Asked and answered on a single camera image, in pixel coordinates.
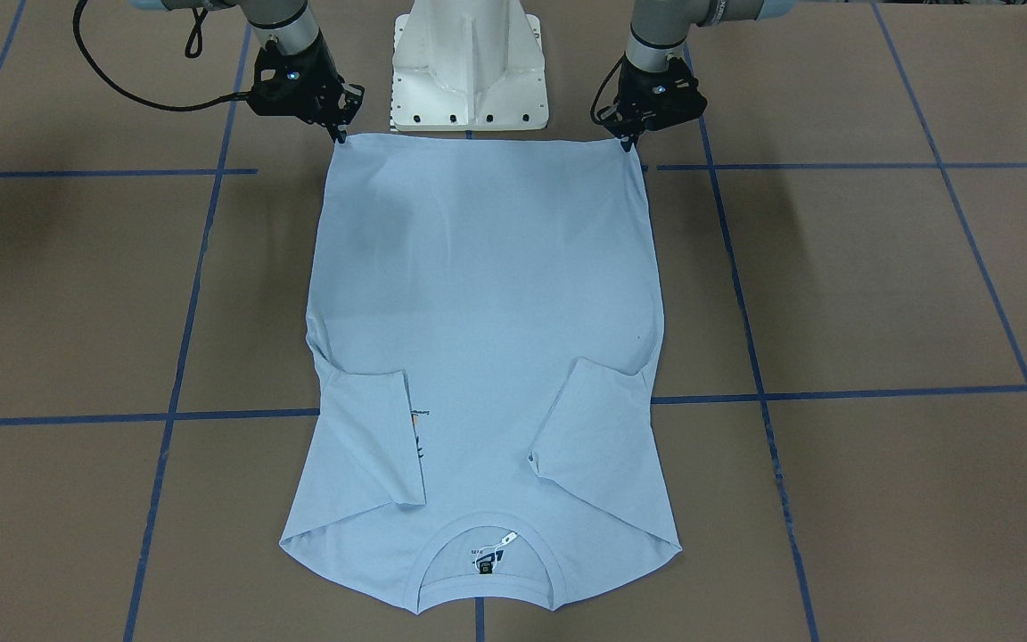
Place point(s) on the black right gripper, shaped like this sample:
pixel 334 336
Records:
pixel 324 82

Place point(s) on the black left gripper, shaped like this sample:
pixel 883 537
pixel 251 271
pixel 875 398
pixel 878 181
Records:
pixel 635 92

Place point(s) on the light blue t-shirt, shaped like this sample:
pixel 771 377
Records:
pixel 485 323

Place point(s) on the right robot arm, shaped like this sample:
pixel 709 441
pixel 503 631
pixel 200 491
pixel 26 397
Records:
pixel 291 25

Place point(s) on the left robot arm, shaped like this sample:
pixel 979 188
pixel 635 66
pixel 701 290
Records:
pixel 659 29

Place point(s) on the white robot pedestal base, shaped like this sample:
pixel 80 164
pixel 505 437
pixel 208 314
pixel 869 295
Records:
pixel 468 66

